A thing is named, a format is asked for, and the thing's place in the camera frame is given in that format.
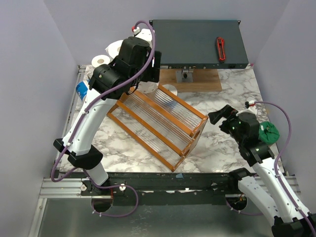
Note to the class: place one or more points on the red black utility knife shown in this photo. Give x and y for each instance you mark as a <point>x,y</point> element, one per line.
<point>220,43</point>

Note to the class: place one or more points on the dark grey rack-mount device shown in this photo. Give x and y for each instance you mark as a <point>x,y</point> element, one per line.
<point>191,44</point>

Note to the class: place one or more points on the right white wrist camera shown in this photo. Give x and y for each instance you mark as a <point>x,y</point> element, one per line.
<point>250,107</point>

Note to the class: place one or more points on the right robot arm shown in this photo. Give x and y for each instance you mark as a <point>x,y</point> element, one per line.
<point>283,209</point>

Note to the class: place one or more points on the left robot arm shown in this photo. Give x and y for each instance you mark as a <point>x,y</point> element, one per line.
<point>137,61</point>

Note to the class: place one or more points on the white roll behind shelf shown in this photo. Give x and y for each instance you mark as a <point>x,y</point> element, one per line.
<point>171,88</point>

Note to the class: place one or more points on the orange wooden shelf rack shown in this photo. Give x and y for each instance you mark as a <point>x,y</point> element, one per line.
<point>161,122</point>

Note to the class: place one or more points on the grey metal stand bracket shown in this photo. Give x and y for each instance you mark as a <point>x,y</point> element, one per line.
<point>184,76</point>

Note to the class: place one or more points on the green paper roll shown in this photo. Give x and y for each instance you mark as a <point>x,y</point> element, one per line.
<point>268,133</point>

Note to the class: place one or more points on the aluminium frame rail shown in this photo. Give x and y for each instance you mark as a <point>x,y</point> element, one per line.
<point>35,226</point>

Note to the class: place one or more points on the plain white paper roll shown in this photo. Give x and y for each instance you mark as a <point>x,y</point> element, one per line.
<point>100,60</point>

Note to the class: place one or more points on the white red-dotted paper roll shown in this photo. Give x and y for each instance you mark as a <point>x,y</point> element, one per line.
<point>113,49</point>

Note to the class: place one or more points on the blue wrapped paper roll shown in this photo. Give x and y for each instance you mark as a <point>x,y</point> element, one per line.
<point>81,89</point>

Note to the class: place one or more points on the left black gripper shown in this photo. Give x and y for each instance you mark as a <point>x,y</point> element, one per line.
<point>152,74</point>

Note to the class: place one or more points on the brown wooden board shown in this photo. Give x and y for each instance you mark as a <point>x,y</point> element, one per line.
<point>204,80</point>

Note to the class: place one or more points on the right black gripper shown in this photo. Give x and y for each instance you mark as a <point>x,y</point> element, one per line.
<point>224,121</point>

